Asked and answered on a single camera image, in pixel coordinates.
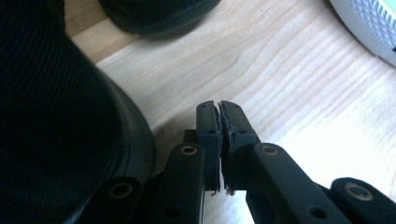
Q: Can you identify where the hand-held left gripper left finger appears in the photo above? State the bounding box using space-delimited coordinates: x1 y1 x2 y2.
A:
195 100 222 191

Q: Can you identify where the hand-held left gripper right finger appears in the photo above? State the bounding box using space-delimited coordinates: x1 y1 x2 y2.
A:
219 100 261 195

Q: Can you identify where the black leather shoe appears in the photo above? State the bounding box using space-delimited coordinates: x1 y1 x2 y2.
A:
98 0 222 35
0 0 157 224

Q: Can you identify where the black and white sneaker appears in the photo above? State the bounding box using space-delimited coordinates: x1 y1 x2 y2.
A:
329 0 396 68

